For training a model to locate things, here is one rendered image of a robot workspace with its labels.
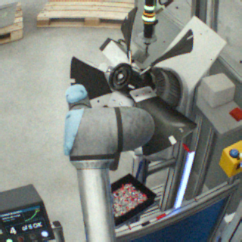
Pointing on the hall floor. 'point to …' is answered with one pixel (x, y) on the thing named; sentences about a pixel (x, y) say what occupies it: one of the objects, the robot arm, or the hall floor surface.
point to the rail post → (221, 217)
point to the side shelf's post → (205, 163)
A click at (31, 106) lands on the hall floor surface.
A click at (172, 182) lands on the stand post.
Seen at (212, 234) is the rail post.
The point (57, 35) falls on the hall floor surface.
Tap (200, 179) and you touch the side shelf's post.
